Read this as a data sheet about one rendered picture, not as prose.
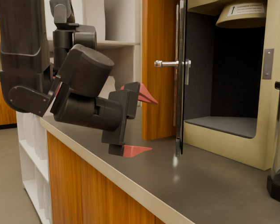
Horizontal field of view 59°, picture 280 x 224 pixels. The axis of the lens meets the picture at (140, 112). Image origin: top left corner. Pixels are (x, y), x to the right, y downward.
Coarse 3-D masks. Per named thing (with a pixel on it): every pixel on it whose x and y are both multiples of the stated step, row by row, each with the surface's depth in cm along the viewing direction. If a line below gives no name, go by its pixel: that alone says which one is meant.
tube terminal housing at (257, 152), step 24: (192, 0) 74; (216, 0) 67; (264, 48) 58; (264, 96) 59; (264, 120) 60; (192, 144) 80; (216, 144) 72; (240, 144) 66; (264, 144) 60; (264, 168) 61
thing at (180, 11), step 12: (180, 0) 49; (180, 12) 49; (180, 24) 50; (180, 36) 50; (180, 48) 51; (180, 60) 51; (180, 72) 51; (180, 84) 52; (180, 96) 52; (180, 108) 53
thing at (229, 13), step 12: (240, 0) 65; (252, 0) 64; (264, 0) 64; (228, 12) 67; (240, 12) 64; (252, 12) 63; (264, 12) 63; (216, 24) 73; (228, 24) 78; (240, 24) 79; (252, 24) 78; (264, 24) 75
